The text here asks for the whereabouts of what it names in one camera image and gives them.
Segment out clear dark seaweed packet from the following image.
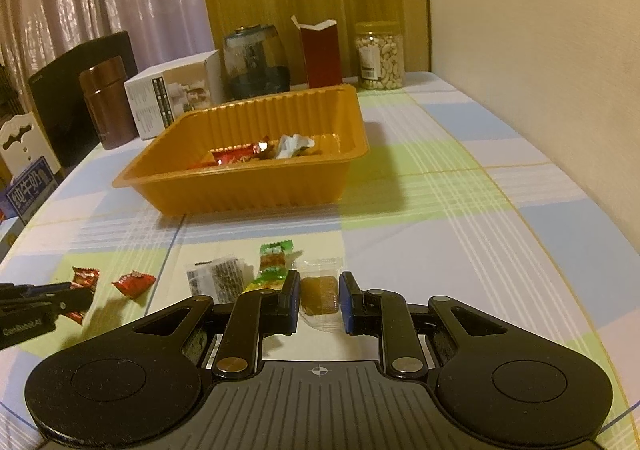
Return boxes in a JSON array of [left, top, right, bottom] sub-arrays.
[[186, 256, 254, 304]]

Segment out yellow candy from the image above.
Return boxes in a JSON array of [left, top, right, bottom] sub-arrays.
[[244, 278, 286, 293]]

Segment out silver green snack bag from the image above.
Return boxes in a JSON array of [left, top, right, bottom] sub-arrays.
[[274, 134, 316, 160]]

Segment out dark red open carton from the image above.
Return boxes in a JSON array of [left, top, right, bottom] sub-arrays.
[[291, 16, 343, 88]]

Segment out orange plastic tray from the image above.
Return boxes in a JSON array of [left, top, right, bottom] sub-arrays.
[[113, 84, 369, 217]]

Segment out dark glass jar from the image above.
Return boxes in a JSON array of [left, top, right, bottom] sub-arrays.
[[224, 24, 291, 100]]

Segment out large red snack packet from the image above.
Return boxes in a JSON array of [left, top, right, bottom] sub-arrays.
[[191, 144, 254, 168]]

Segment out brown metal thermos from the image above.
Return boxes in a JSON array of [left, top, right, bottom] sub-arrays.
[[79, 56, 138, 150]]

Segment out white product box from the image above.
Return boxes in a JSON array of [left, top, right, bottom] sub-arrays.
[[124, 50, 227, 140]]

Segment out white wooden chair back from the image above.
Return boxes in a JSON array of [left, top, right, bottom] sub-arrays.
[[1, 112, 50, 186]]

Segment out blue milk carton box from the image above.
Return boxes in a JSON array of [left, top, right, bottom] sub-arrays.
[[1, 156, 58, 224]]

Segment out green candy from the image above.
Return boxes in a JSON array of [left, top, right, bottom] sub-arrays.
[[258, 240, 294, 280]]

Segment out small red candy packet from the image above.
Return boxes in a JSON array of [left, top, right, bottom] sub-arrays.
[[64, 266, 101, 326]]

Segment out tiny red candy packet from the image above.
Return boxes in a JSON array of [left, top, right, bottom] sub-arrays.
[[254, 140, 279, 160]]

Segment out clear brown candy packet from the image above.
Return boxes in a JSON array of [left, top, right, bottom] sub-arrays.
[[294, 257, 344, 333]]

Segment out clear jar of nuts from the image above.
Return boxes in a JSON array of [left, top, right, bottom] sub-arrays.
[[355, 21, 405, 90]]

